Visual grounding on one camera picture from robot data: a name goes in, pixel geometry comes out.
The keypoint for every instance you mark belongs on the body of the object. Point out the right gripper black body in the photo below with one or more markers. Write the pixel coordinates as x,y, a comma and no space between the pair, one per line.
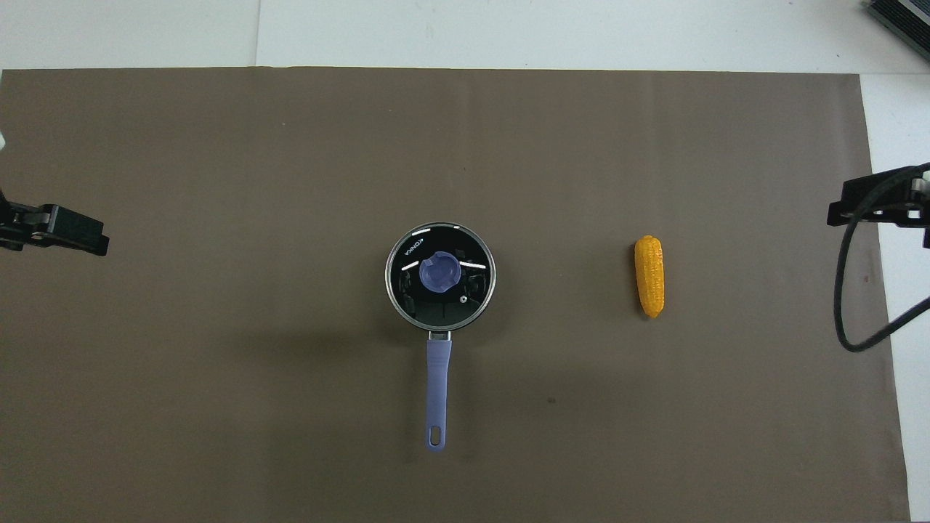
920,211

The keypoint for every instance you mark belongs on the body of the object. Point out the yellow toy corn cob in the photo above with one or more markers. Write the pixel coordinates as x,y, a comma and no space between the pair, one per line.
649,276

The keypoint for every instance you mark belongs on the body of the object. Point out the brown table mat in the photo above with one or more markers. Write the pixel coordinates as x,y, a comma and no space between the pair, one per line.
218,181

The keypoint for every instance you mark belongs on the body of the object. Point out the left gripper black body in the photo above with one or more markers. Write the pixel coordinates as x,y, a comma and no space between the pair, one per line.
16,226

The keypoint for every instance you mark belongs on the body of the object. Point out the dark grey ridged device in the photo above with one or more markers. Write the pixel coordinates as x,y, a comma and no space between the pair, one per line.
901,14

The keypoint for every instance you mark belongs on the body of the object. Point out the glass lid with purple knob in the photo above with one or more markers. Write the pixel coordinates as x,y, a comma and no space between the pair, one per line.
439,272

